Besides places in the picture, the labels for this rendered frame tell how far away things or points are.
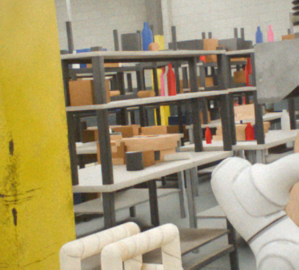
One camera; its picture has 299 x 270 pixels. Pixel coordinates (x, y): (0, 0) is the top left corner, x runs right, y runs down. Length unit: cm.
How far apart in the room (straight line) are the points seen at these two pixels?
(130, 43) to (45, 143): 289
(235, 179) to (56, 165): 87
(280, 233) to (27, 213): 89
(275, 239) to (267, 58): 47
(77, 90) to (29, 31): 233
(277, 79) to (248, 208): 38
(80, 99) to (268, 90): 284
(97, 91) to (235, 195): 300
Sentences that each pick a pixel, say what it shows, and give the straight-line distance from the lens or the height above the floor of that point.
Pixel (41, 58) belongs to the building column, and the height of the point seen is 155.
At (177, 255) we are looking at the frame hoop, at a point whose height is 116.
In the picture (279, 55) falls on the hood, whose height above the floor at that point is 150.
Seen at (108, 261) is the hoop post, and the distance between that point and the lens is 127.
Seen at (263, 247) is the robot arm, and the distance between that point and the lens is 169.
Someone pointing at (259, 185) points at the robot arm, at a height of 123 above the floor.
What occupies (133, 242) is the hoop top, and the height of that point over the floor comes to 121.
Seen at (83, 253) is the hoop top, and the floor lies 119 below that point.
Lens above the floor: 145
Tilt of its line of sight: 3 degrees down
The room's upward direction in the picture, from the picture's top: 5 degrees counter-clockwise
